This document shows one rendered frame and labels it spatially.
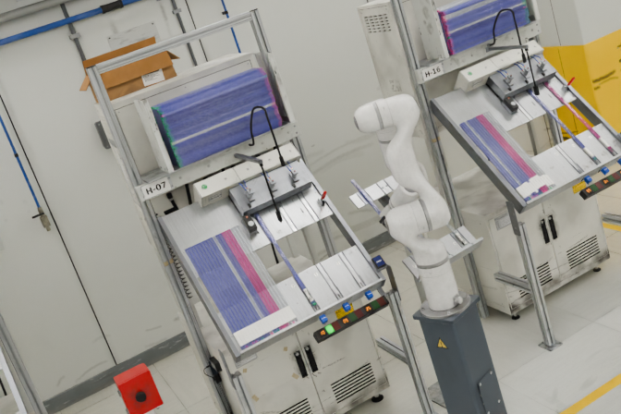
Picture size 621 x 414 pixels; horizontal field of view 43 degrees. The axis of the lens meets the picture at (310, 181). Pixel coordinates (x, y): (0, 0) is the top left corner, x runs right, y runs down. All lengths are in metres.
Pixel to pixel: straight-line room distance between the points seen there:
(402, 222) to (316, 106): 2.53
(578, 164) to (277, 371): 1.70
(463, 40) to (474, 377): 1.69
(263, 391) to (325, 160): 2.15
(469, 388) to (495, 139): 1.31
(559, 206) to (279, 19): 2.12
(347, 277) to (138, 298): 2.02
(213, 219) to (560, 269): 1.88
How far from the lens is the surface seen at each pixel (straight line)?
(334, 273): 3.26
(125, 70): 3.60
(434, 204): 2.77
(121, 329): 5.01
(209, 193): 3.34
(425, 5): 3.86
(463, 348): 2.94
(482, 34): 4.00
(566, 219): 4.25
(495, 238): 3.97
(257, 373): 3.49
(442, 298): 2.89
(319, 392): 3.65
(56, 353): 4.98
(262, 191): 3.37
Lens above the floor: 2.04
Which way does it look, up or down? 15 degrees down
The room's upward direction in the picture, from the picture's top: 18 degrees counter-clockwise
